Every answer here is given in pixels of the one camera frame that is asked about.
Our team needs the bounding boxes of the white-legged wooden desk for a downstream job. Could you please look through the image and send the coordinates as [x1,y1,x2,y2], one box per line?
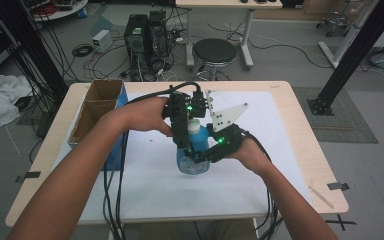
[174,0,284,71]

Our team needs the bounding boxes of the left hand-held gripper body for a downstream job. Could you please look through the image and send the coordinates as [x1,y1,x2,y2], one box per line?
[162,88,214,128]

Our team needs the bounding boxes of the grey tape strip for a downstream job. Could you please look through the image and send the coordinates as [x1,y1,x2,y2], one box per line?
[327,181,350,192]
[15,171,42,184]

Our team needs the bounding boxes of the person's right hand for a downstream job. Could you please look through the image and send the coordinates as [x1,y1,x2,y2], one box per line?
[227,137,277,178]

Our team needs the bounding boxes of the blue open cardboard box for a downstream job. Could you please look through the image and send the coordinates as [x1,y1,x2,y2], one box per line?
[67,78,130,172]

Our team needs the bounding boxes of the white cloth table cover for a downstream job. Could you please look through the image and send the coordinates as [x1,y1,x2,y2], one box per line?
[53,90,313,224]

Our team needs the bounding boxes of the black tape cross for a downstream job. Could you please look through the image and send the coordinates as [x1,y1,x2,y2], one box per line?
[325,214,357,232]

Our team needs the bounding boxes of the black metal post with base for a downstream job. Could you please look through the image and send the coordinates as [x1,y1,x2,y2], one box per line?
[308,0,384,117]

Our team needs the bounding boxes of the black metal post with cables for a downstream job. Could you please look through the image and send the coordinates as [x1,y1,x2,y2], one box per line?
[0,0,69,101]

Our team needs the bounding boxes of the white cloth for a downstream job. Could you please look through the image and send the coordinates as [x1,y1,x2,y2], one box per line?
[0,72,33,132]

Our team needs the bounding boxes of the person's khaki pants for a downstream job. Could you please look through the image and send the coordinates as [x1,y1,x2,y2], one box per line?
[139,219,258,240]

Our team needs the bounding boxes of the round white table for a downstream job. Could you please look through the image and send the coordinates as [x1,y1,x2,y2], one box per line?
[29,0,90,22]

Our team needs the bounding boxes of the black round stool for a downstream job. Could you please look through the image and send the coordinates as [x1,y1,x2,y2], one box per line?
[192,38,238,82]

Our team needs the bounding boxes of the person's left hand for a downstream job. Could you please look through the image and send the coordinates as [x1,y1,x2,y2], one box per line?
[111,96,174,138]

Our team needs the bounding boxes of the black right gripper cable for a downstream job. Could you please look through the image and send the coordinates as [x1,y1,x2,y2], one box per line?
[242,130,283,240]

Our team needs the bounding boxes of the grey floor mat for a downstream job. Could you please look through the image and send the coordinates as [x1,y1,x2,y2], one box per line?
[293,87,379,144]

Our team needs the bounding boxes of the office chair wheel base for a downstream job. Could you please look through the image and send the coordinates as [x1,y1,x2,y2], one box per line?
[315,9,353,38]

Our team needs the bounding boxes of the small white device box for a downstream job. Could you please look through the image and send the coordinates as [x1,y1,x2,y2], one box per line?
[91,29,114,54]

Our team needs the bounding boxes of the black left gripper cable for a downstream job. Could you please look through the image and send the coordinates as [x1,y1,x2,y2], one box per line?
[102,81,204,240]

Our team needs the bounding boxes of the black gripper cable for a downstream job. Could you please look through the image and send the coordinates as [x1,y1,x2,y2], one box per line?
[242,130,283,240]
[102,81,204,240]

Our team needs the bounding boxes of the blue detergent bottle white cap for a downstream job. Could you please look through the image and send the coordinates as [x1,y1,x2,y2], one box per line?
[176,119,212,175]

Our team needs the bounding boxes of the black computer tower green label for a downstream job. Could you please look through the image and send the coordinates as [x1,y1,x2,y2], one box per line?
[123,13,149,81]

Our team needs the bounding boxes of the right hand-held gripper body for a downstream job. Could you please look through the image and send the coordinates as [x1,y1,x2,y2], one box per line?
[206,102,250,153]

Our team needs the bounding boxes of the white metal stand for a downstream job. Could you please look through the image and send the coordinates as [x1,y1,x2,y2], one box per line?
[318,0,381,70]

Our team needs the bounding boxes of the coiled black cable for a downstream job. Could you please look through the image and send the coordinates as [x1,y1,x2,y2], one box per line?
[72,43,94,58]

